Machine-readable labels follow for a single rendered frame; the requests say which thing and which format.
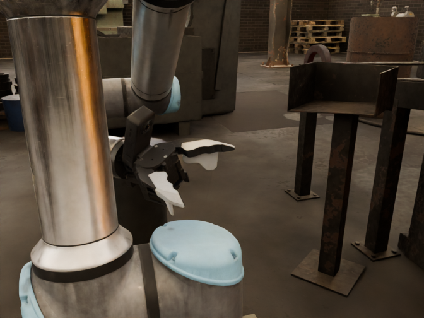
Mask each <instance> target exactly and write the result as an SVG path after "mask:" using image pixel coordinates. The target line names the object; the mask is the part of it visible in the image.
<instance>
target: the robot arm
mask: <svg viewBox="0 0 424 318"><path fill-rule="evenodd" d="M107 1H108V0H0V12H1V13H2V14H3V15H4V16H5V18H6V21H7V25H8V32H9V39H10V44H11V51H12V55H13V62H14V67H15V75H16V82H17V86H18V93H19V98H20V105H21V112H22V116H23V123H24V128H25V135H26V142H27V146H28V154H29V159H30V166H31V171H32V178H33V184H34V189H35V196H36V200H37V208H38V215H39V219H40V226H41V231H42V238H41V239H40V241H39V242H38V243H37V244H36V246H35V247H34V248H33V249H32V251H31V261H30V262H29V263H27V264H25V265H24V267H23V268H22V270H21V273H20V280H19V296H20V300H21V314H22V318H242V279H243V277H244V267H243V265H242V251H241V248H240V244H239V242H238V241H237V239H236V238H235V237H234V236H233V235H232V234H231V233H230V232H229V231H227V230H225V229H224V228H222V227H219V226H217V225H214V224H212V223H208V222H205V221H197V220H177V221H171V222H168V223H165V224H164V226H159V227H158V228H157V229H156V230H155V231H154V232H153V234H152V236H151V238H150V242H149V243H147V244H139V245H133V236H132V235H131V232H130V231H129V230H127V229H125V228H124V227H122V226H121V225H119V224H118V219H117V208H116V201H115V191H114V180H113V177H115V178H121V179H124V180H125V181H126V184H127V186H128V187H132V188H133V187H134V186H135V185H136V184H139V186H140V188H141V191H142V193H143V196H144V199H145V200H148V201H152V202H154V203H158V204H162V205H164V206H167V207H168V210H169V212H170V214H171V215H174V209H173V205H174V206H178V207H181V208H183V207H184V206H185V204H184V202H183V200H182V198H181V195H180V193H179V192H178V191H177V189H178V188H179V187H180V186H179V184H180V183H181V182H183V181H184V182H190V180H189V176H188V173H187V172H185V171H184V169H183V168H182V165H181V163H180V160H179V158H178V155H180V154H183V157H182V158H183V161H185V162H186V163H200V164H201V165H202V166H203V167H204V168H205V169H206V170H214V169H215V168H216V167H217V161H218V152H226V151H233V150H235V147H234V146H233V145H230V144H226V143H221V142H217V141H213V140H207V139H196V138H185V139H178V140H175V141H171V142H166V143H158V144H154V145H153V146H151V145H150V141H151V134H152V130H153V123H154V120H155V115H164V114H169V113H174V112H177V111H178V110H179V108H180V85H179V81H178V79H177V78H176V77H175V76H174V74H175V69H176V65H177V61H178V57H179V52H180V47H181V43H182V38H183V35H184V30H185V27H186V21H187V16H188V13H189V8H190V4H192V3H193V2H194V1H195V0H133V11H132V58H131V78H112V79H102V72H101V65H100V54H99V48H98V37H97V26H96V20H95V18H96V16H97V13H98V12H99V11H100V10H101V9H102V7H103V6H104V5H105V3H106V2H107ZM119 117H127V120H126V131H125V138H119V137H116V136H110V135H109V134H108V128H107V119H110V118H119ZM177 154H178V155H177ZM150 196H154V197H158V198H160V201H157V200H154V199H152V198H151V197H150Z"/></svg>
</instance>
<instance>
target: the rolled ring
mask: <svg viewBox="0 0 424 318"><path fill-rule="evenodd" d="M317 53H318V54H319V55H320V57H321V61H322V62H332V60H331V55H330V52H329V50H328V49H327V47H326V46H324V45H313V46H311V47H310V48H309V49H308V51H307V53H306V55H305V59H304V63H303V64H307V63H311V62H313V60H314V57H315V55H316V54H317Z"/></svg>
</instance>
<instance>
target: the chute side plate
mask: <svg viewBox="0 0 424 318"><path fill-rule="evenodd" d="M394 98H395V99H398V100H399V103H398V107H402V108H407V109H416V110H424V83H420V82H408V81H397V83H396V91H395V96H394Z"/></svg>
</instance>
